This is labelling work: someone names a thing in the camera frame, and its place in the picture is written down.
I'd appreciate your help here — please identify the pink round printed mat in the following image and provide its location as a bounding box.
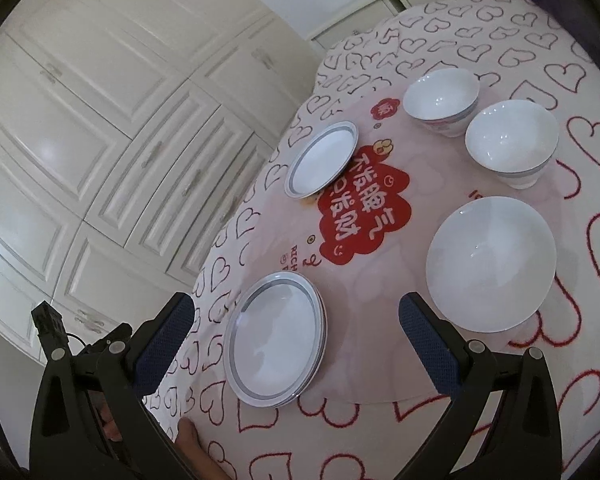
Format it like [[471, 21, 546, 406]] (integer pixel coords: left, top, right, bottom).
[[239, 87, 580, 404]]

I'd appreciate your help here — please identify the small blue-rimmed plate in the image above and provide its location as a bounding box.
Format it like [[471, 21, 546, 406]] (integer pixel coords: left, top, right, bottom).
[[284, 122, 358, 200]]

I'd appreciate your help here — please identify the blue-rimmed white plate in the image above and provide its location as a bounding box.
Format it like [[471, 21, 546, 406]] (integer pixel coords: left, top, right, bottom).
[[223, 271, 328, 408]]

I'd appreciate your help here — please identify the large white bowl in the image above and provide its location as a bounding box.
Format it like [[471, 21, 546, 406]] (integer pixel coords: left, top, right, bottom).
[[426, 196, 557, 334]]

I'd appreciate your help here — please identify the white panelled wardrobe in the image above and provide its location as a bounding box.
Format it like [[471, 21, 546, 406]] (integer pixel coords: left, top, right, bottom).
[[0, 0, 318, 360]]

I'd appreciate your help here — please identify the person's left hand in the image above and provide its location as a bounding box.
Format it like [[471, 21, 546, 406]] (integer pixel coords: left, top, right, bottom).
[[99, 403, 230, 480]]

